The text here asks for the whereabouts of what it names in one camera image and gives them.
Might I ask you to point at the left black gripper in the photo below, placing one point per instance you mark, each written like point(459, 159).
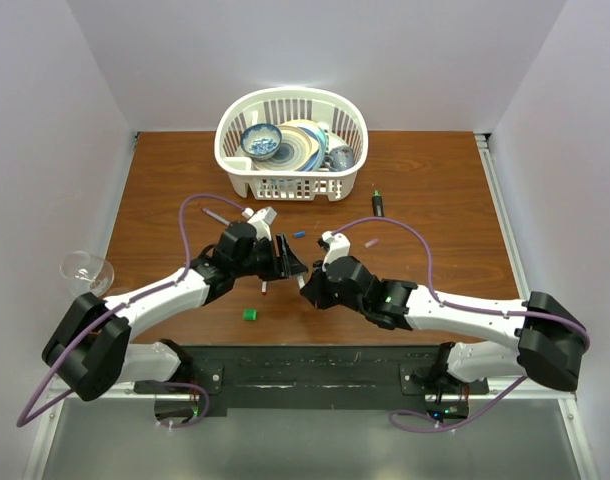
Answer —
point(277, 268)

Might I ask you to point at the blue white porcelain bowl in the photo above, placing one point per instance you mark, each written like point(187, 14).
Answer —
point(261, 141)

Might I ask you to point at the black green highlighter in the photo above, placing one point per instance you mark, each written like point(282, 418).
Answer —
point(377, 204)

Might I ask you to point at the purple marker pen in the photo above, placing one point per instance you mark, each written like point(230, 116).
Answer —
point(216, 216)

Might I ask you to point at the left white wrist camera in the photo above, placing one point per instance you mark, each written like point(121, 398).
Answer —
point(261, 220)

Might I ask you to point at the aluminium frame rail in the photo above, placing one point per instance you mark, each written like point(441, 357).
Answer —
point(482, 143)

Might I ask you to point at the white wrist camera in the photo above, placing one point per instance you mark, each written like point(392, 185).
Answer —
point(335, 246)
point(261, 220)

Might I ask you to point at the grey patterned mug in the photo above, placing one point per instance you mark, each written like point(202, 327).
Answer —
point(339, 159)

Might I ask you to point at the purple pen cap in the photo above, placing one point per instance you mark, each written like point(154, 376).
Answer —
point(371, 243)

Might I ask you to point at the beige swirl plate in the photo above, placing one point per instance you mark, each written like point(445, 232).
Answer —
point(293, 153)

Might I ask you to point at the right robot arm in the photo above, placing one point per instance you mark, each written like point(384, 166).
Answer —
point(537, 338)

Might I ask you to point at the green pen cap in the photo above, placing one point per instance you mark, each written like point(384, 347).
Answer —
point(250, 315)

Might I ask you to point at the white plastic dish basket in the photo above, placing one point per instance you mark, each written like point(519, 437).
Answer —
point(286, 106)

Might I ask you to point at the clear wine glass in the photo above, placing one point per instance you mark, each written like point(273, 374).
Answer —
point(82, 272)

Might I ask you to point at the blue rimmed plate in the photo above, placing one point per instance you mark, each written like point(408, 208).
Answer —
point(316, 159)

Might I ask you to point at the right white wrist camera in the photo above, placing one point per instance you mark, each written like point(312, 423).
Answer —
point(335, 246)

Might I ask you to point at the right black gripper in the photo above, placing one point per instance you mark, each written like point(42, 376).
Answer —
point(314, 290)

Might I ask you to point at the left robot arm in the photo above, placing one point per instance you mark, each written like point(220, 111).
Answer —
point(92, 348)

